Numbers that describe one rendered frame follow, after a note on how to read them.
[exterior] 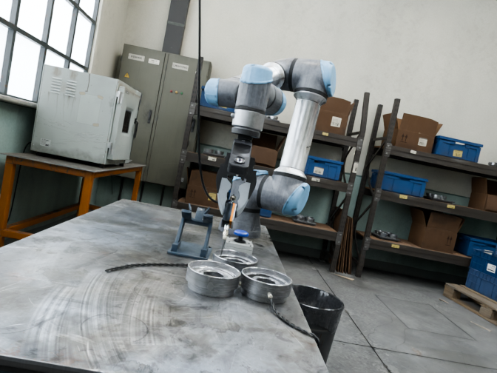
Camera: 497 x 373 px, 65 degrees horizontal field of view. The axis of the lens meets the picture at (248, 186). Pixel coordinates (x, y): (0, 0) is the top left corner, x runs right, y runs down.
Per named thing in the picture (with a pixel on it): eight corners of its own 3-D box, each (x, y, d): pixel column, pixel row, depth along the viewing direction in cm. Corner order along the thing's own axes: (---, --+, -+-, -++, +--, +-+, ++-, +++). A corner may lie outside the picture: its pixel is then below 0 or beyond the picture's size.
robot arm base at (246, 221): (219, 224, 147) (224, 198, 146) (258, 232, 147) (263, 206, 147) (217, 232, 132) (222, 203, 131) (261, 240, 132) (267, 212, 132)
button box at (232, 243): (250, 264, 101) (254, 246, 101) (222, 259, 101) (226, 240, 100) (248, 256, 109) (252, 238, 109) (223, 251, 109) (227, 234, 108)
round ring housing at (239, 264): (254, 270, 96) (257, 254, 95) (256, 285, 85) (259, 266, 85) (211, 263, 95) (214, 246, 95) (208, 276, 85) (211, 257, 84)
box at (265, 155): (280, 169, 429) (288, 135, 426) (234, 160, 426) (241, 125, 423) (276, 169, 471) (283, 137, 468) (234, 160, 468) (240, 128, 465)
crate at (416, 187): (409, 195, 478) (413, 177, 477) (424, 198, 441) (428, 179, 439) (367, 186, 476) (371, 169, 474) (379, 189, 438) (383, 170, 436)
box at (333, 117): (348, 136, 428) (356, 101, 425) (298, 126, 430) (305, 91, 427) (342, 138, 464) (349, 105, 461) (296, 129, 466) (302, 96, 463)
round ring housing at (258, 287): (235, 282, 84) (239, 263, 84) (282, 289, 86) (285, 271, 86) (240, 301, 74) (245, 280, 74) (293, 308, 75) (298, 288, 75)
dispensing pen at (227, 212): (214, 254, 87) (228, 189, 96) (214, 260, 91) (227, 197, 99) (223, 255, 87) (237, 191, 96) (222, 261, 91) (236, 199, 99)
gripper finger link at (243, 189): (248, 215, 101) (251, 180, 100) (247, 219, 95) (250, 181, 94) (235, 214, 101) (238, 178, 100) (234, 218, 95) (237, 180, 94)
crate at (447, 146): (458, 163, 479) (462, 145, 477) (478, 163, 441) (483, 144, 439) (418, 154, 473) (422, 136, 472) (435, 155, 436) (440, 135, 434)
